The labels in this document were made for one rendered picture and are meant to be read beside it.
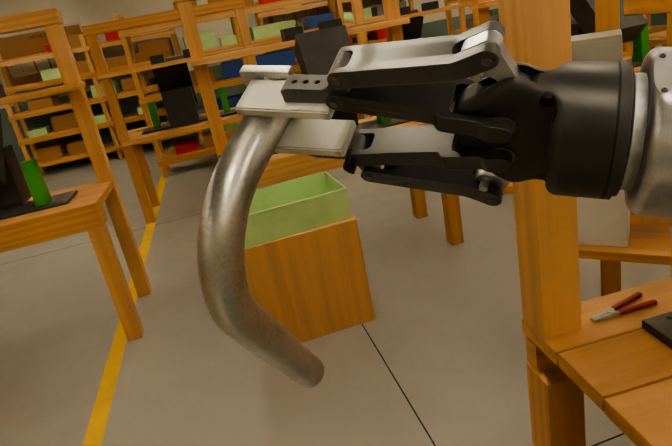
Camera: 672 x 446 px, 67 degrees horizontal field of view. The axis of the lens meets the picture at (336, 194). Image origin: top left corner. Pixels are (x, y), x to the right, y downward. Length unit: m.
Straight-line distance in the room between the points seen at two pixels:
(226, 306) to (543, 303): 0.90
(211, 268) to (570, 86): 0.23
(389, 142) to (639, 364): 0.91
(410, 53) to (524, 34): 0.71
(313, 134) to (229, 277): 0.12
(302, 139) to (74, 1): 10.34
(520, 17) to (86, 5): 9.93
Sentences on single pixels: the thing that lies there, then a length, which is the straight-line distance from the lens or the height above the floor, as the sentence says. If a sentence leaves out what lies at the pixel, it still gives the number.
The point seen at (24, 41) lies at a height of 2.29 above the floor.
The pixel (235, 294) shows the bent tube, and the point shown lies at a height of 1.44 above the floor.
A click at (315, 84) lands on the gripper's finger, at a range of 0.33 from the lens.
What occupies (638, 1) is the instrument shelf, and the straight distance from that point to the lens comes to 1.23.
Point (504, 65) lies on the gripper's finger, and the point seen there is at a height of 1.56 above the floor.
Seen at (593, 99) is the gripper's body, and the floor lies 1.54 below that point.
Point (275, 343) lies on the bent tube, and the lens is 0.40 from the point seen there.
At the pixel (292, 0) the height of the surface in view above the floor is 1.99.
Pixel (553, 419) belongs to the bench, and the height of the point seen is 0.66.
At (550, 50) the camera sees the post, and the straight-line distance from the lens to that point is 1.02.
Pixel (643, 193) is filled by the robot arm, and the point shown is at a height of 1.49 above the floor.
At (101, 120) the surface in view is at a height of 0.74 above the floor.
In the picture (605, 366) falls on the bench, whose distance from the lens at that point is 1.16.
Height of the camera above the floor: 1.60
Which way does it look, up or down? 18 degrees down
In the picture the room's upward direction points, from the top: 11 degrees counter-clockwise
